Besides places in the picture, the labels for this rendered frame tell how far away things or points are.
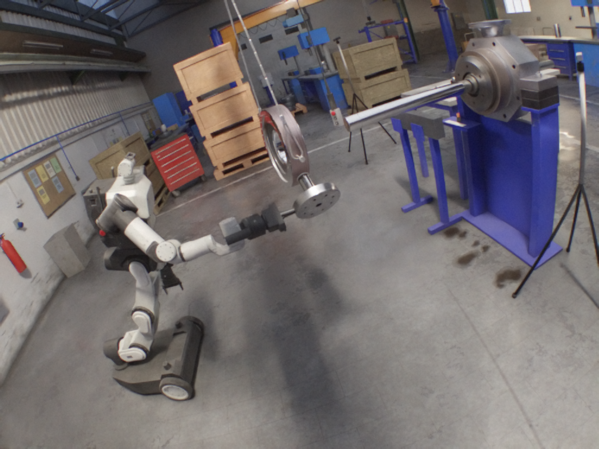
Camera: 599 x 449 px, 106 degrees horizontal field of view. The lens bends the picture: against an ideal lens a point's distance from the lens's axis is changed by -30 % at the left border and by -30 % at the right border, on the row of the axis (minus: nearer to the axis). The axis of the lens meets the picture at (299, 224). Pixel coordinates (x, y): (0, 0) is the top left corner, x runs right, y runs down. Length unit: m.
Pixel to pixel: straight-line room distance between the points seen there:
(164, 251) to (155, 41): 14.14
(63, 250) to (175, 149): 2.47
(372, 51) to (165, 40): 10.60
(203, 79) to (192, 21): 9.63
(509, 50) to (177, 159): 5.05
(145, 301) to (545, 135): 2.30
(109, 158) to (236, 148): 2.14
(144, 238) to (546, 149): 1.95
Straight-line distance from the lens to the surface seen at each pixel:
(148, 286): 1.72
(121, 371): 2.39
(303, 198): 1.22
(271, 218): 1.23
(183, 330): 2.20
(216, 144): 5.47
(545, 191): 2.01
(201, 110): 5.45
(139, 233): 1.28
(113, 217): 1.33
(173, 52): 14.89
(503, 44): 1.88
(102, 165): 5.66
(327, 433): 1.62
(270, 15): 8.29
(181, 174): 5.73
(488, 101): 1.82
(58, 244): 5.24
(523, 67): 1.85
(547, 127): 1.87
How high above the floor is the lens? 1.45
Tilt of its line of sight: 28 degrees down
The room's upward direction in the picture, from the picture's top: 21 degrees counter-clockwise
